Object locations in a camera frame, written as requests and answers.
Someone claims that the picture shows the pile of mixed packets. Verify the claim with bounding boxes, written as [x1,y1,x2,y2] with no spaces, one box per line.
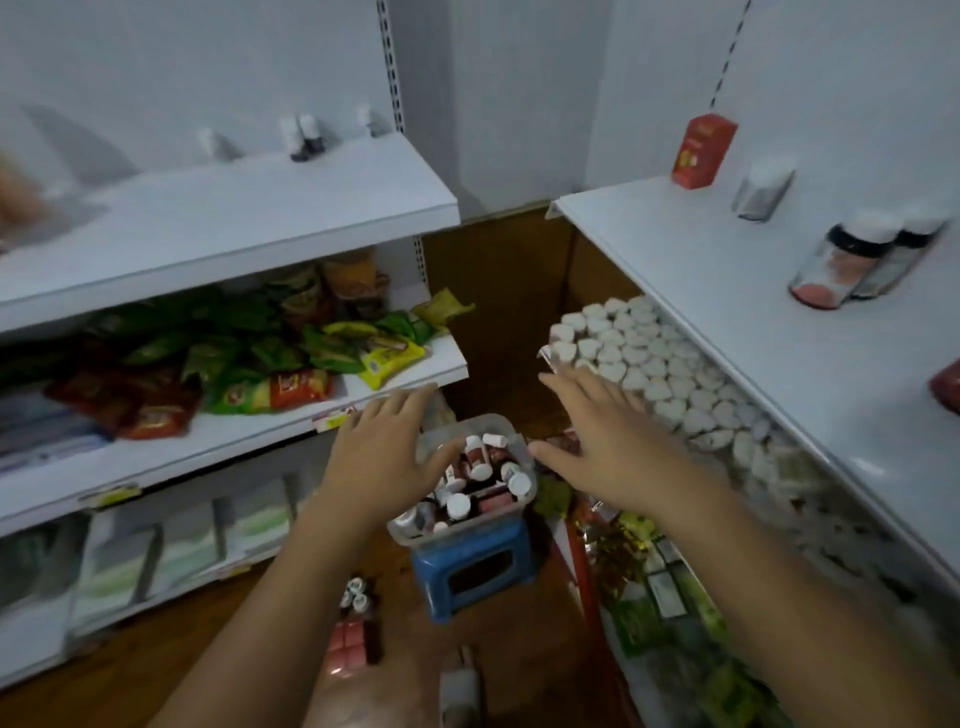
[532,431,789,728]

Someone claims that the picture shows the green instant noodle cup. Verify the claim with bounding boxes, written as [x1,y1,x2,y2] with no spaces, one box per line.
[266,262,328,324]

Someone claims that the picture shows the person's left forearm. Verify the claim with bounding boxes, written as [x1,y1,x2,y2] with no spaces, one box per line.
[146,502,361,728]

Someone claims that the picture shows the silver label bottle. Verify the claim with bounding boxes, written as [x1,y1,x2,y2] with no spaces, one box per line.
[731,157,798,224]

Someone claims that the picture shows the pile of snack bags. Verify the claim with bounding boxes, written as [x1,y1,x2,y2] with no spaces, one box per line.
[44,287,478,442]

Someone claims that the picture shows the dark green pack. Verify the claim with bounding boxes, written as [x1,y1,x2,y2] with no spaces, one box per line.
[0,517,84,609]

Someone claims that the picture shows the stack of white heart-lid jars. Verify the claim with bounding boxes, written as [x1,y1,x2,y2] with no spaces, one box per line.
[547,294,774,459]

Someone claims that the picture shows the white left slipper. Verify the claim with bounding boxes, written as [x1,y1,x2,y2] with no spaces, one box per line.
[438,667,485,728]

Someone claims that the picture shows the blue tissue packs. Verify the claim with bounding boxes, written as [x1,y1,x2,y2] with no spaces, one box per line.
[0,382,114,474]

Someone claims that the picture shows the person's left hand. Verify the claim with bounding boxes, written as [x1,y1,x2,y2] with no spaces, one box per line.
[318,383,466,526]

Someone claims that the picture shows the person's right hand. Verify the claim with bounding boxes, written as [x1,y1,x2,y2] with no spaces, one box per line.
[527,365,706,519]

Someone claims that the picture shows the orange instant noodle cup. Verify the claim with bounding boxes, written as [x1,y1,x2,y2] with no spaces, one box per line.
[322,251,391,301]

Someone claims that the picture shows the red carton box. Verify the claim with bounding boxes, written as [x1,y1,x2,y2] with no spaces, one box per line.
[669,112,740,191]

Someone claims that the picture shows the row of pale flat packs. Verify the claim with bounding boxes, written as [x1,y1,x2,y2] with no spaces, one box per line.
[71,472,316,624]

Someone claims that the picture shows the red yellow price tag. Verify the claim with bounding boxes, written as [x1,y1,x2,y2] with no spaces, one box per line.
[311,407,361,435]
[78,485,144,510]

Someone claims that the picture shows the pack of small bottles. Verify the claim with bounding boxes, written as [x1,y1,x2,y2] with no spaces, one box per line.
[338,575,376,616]

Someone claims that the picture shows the orange tissue box pack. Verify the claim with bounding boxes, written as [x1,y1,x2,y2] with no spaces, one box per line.
[0,149,54,234]

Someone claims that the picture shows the dark bottle orange label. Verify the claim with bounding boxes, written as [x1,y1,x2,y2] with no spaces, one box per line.
[787,209,901,311]
[851,206,950,301]

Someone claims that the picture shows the small red boxes pack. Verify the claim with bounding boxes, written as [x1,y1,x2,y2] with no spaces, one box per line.
[326,611,384,680]

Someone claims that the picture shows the blue plastic stool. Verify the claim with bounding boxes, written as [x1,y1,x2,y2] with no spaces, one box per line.
[410,517,541,625]

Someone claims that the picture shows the white metal shelf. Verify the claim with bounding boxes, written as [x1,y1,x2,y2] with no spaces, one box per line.
[0,0,470,691]
[536,0,960,728]

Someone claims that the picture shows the clear plastic bin of bottles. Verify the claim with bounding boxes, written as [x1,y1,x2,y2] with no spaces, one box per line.
[386,412,540,549]

